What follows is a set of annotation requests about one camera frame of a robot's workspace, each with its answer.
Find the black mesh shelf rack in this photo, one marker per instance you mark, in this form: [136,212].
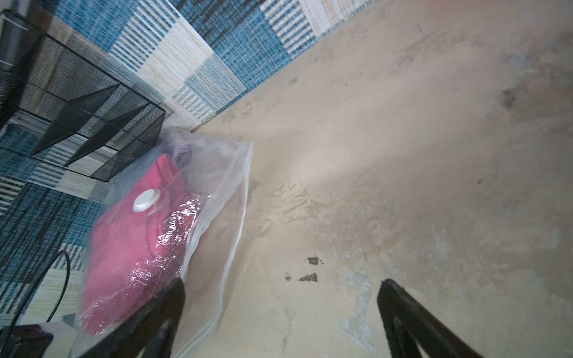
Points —
[60,110]

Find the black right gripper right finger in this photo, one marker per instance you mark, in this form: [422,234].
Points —
[411,329]

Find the white vacuum bag valve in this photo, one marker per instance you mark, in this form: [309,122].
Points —
[146,200]

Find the clear plastic vacuum bag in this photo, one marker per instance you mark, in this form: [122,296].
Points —
[217,170]

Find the pink trousers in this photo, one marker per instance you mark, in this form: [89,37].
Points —
[134,255]

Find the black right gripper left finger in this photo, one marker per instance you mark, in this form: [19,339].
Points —
[150,332]

